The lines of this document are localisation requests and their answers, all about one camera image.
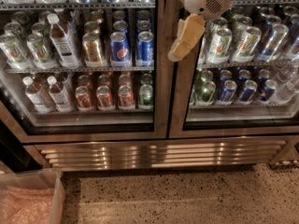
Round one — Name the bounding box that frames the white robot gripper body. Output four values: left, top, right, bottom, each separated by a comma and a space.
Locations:
184, 0, 233, 21

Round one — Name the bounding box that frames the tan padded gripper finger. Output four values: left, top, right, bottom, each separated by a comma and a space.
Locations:
167, 13, 206, 62

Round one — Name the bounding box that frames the glass fridge door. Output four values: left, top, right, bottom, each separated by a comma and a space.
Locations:
170, 0, 299, 138
0, 0, 172, 144

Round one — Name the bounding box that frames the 7up can right door left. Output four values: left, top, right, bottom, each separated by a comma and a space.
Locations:
207, 28, 232, 64

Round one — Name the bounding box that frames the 7up can door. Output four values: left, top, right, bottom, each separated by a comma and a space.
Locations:
207, 28, 232, 64
230, 26, 262, 63

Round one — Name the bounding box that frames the green can right door lower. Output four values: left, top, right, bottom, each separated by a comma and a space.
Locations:
195, 81, 216, 105

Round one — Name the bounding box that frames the silver blue can right door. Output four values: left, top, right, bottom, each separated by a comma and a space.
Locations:
256, 23, 289, 62

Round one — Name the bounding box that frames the steel fridge bottom grille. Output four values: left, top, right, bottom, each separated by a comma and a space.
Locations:
25, 135, 296, 172

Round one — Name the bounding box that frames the front right blue Pepsi can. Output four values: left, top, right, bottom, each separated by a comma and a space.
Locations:
135, 32, 154, 67

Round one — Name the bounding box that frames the blue pepsi can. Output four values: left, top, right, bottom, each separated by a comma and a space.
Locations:
110, 32, 131, 67
135, 32, 154, 67

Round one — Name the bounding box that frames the green soda can lower left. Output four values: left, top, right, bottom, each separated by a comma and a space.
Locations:
139, 85, 153, 109

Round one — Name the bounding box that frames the orange soda can right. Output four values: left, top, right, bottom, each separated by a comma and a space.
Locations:
118, 85, 135, 110

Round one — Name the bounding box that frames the orange soda can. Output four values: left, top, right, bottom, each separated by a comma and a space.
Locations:
96, 86, 115, 111
118, 85, 135, 110
75, 86, 94, 111

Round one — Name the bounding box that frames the gold soda can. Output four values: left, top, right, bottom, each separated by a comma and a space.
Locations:
82, 33, 107, 68

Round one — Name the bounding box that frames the orange soda can middle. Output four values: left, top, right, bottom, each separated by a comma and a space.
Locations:
96, 86, 115, 111

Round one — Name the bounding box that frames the orange soda can left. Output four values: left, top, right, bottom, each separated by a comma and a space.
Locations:
75, 86, 94, 111

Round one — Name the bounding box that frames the iced tea bottle upper shelf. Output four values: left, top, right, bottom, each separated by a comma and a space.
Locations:
47, 13, 81, 69

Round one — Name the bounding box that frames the tea bottle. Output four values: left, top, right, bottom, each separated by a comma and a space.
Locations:
47, 76, 74, 112
22, 77, 54, 113

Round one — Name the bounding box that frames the green 7up can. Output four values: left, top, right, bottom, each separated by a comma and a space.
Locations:
26, 33, 57, 69
0, 34, 33, 70

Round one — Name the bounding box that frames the tea bottle lower far left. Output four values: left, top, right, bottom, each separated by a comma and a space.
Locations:
22, 77, 54, 113

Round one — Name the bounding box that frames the green 7up can far left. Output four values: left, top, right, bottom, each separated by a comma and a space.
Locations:
0, 34, 33, 70

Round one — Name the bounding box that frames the clear plastic storage bin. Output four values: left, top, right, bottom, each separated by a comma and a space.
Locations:
0, 169, 65, 224

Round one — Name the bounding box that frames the pink bubble wrap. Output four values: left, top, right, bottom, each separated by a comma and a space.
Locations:
0, 186, 54, 224

